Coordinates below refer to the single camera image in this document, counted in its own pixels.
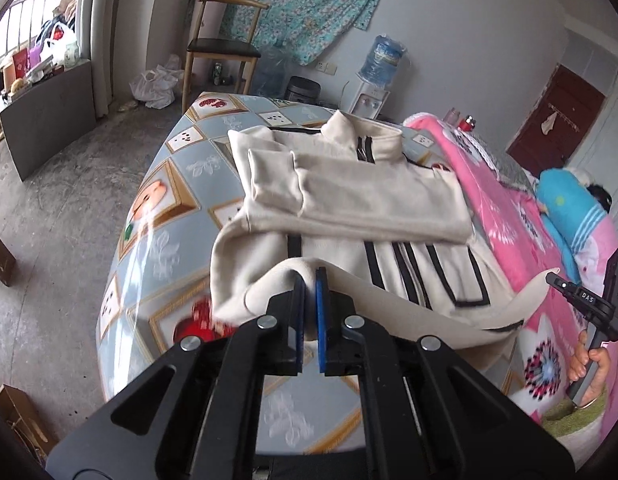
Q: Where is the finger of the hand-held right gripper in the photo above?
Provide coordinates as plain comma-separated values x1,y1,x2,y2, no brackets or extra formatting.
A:
546,272,612,318

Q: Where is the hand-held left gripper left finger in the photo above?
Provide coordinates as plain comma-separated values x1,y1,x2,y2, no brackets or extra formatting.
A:
46,276,309,480

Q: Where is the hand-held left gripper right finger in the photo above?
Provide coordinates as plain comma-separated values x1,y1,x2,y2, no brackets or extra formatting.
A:
316,267,574,480

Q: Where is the cream jacket with black trim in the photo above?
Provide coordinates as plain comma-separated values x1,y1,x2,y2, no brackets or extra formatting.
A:
209,110,550,356

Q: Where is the person's right hand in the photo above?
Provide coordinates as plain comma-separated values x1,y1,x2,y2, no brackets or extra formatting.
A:
571,332,612,406

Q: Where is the pink floral blanket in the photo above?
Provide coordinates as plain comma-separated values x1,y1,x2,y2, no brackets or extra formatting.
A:
404,112,618,441

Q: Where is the blue striped pillow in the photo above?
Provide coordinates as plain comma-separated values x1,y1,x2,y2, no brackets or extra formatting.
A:
536,167,610,286

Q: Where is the silver sequin cloth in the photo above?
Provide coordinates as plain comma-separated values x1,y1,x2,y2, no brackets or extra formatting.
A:
489,152,540,193

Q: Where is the brown door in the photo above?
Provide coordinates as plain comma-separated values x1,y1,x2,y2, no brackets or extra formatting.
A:
506,64,607,173

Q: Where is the white water dispenser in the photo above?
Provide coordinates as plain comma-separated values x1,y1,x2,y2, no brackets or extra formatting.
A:
349,80,390,121

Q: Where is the black rice cooker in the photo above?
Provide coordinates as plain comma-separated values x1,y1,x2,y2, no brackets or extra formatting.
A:
288,76,321,104

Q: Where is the clear empty water jug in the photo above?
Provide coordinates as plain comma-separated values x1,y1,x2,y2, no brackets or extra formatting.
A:
251,42,292,97

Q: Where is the wooden chair with black seat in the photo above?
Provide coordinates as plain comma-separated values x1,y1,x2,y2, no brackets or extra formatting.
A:
181,0,270,116

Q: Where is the brown box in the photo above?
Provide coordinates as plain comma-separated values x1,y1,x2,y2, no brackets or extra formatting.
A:
0,229,17,287

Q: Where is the white box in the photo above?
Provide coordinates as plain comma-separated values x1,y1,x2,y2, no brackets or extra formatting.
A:
193,0,230,41

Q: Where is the grey board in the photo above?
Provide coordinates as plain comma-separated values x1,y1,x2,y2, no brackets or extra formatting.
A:
0,60,97,182

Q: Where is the grey curtain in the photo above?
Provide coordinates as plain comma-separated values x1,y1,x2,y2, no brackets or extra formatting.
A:
76,0,135,121

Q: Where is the white red plastic bag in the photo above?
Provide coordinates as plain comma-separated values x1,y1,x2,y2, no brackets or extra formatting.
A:
39,22,82,63

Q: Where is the red gift box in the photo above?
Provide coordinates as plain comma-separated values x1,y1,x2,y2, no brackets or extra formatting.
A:
12,50,34,80

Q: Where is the teal floral wall cloth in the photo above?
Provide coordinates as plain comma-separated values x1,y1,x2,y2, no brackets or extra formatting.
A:
199,0,395,66

